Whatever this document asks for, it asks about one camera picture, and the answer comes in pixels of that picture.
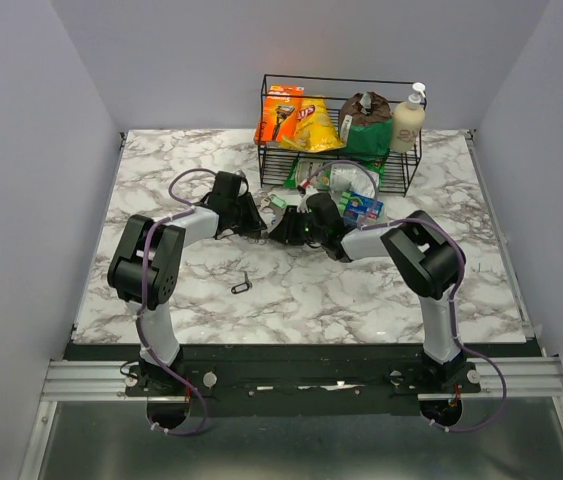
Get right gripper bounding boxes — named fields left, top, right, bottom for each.
left=266, top=206, right=326, bottom=247

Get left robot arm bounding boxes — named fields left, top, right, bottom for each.
left=107, top=171, right=266, bottom=396

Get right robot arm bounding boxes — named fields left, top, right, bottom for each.
left=261, top=193, right=465, bottom=392

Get green key tag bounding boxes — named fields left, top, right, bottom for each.
left=270, top=196, right=287, bottom=209

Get blue green sponge pack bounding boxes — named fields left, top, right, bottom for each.
left=337, top=191, right=383, bottom=227

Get black key tag with key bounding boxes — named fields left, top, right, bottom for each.
left=231, top=272, right=252, bottom=295

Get green white snack bag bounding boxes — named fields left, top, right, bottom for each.
left=283, top=159, right=384, bottom=198

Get yellow chips bag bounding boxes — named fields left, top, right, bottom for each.
left=279, top=97, right=345, bottom=153

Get orange razor box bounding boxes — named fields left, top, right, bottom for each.
left=254, top=85, right=304, bottom=146

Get brown and green bag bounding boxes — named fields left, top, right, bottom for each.
left=338, top=91, right=393, bottom=161

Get cream lotion pump bottle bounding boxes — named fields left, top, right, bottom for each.
left=389, top=82, right=426, bottom=154

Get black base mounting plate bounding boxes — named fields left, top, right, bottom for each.
left=126, top=344, right=481, bottom=417

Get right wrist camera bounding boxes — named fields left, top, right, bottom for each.
left=297, top=182, right=318, bottom=213

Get black wire rack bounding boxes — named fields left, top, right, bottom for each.
left=257, top=73, right=423, bottom=196

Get aluminium rail frame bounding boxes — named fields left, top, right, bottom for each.
left=24, top=129, right=563, bottom=479

